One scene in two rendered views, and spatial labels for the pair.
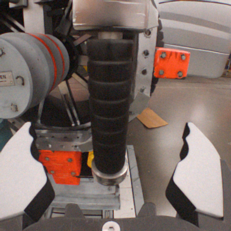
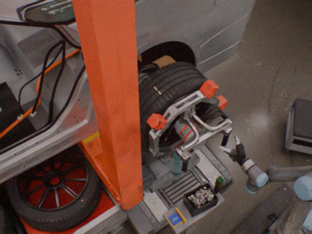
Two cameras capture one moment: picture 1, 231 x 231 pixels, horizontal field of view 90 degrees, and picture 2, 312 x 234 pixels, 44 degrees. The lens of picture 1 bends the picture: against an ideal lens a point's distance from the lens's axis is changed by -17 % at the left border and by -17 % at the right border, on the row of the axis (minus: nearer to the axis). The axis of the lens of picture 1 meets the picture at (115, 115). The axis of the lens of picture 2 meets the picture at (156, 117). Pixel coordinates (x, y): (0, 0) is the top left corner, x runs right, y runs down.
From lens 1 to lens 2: 2.54 m
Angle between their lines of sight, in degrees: 35
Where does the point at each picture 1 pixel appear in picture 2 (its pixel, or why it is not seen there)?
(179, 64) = (224, 105)
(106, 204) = (193, 163)
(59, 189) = (166, 170)
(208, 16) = (229, 33)
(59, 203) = (168, 179)
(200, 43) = (223, 48)
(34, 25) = not seen: hidden behind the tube
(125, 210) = (202, 161)
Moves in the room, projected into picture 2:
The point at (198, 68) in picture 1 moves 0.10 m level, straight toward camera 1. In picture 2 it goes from (222, 59) to (223, 69)
